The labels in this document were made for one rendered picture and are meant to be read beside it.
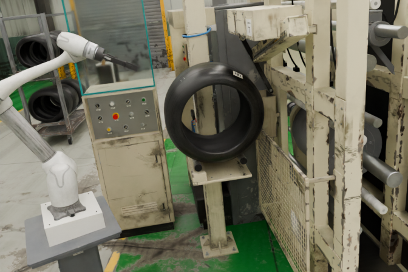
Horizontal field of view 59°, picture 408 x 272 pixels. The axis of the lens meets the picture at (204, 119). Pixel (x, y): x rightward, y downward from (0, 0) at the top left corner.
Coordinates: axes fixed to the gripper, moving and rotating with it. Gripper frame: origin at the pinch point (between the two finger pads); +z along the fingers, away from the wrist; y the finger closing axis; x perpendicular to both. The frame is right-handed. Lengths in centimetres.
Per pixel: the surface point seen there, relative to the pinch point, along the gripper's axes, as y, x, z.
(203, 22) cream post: -29, 40, 29
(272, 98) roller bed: -30, 12, 91
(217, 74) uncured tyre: 4.4, 13.8, 45.5
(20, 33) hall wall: -991, -106, -433
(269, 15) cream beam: 32, 49, 54
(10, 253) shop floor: -86, -190, -48
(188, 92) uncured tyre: 4.9, -1.5, 34.1
